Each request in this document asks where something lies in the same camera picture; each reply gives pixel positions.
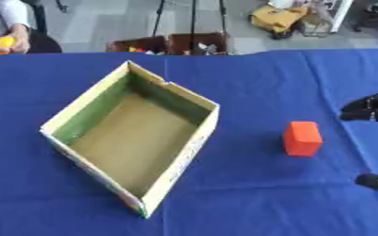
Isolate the yellow toy fruit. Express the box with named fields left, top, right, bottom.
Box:
left=0, top=36, right=18, bottom=55

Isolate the black tripod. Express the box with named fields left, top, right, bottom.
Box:
left=150, top=0, right=231, bottom=55

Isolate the yellow bag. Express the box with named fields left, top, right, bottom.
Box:
left=248, top=5, right=311, bottom=34

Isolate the brown cardboard box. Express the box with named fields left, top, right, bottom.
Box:
left=106, top=35, right=170, bottom=56
left=166, top=31, right=231, bottom=56

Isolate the orange rectangular block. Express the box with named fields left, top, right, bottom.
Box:
left=280, top=121, right=325, bottom=158

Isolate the open cardboard box green inside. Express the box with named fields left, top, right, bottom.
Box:
left=39, top=60, right=221, bottom=219

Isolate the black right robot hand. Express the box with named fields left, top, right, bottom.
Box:
left=338, top=91, right=378, bottom=193

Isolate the person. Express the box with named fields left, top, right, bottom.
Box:
left=0, top=0, right=33, bottom=55

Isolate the black chair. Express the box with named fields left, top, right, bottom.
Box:
left=19, top=0, right=64, bottom=53

